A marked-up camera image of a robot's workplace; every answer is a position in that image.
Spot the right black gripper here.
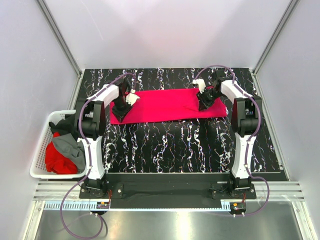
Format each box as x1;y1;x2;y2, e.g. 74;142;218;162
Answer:
195;88;223;112

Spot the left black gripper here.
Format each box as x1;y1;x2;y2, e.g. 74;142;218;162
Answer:
111;96;133;123

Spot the pink t shirt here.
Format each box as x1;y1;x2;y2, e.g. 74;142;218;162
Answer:
110;88;227;125

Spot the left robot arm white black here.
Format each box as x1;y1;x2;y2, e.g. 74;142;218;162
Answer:
74;79;139;199

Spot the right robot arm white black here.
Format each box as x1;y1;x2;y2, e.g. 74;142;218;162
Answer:
192;71;262;199

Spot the black t shirt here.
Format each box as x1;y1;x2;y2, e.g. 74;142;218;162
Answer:
48;114;79;139

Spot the grey t shirt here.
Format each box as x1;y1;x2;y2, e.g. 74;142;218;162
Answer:
52;133;86;172

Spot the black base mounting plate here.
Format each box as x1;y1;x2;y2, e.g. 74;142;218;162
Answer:
80;173;257;211

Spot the red t shirt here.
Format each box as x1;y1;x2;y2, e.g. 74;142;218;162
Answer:
44;140;78;175

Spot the left small connector board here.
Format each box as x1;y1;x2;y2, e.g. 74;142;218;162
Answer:
96;201;110;209

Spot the small connector board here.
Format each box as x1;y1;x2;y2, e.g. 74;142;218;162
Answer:
232;202;247;211
96;201;110;209

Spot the white plastic laundry basket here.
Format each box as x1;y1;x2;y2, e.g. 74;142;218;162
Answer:
29;110;86;180

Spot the right small connector board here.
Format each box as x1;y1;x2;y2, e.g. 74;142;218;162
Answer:
232;202;247;211

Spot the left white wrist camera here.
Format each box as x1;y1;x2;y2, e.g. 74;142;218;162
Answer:
125;89;140;106

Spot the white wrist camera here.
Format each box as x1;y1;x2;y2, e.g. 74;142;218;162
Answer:
192;78;206;93
125;89;140;106

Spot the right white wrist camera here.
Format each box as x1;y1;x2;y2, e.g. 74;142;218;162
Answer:
192;78;206;93

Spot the left aluminium frame post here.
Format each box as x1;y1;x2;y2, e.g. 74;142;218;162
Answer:
36;0;85;78

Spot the aluminium frame post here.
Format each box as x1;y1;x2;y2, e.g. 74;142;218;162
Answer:
36;0;85;78
252;0;301;76

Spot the white slotted cable duct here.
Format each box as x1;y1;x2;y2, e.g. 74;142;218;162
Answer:
44;199;232;212

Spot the aluminium rail profile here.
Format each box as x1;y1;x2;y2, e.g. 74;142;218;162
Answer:
33;181;306;202

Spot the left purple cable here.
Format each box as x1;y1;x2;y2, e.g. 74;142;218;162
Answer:
60;72;137;237

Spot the right aluminium frame post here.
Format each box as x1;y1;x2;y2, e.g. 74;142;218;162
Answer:
252;0;301;76

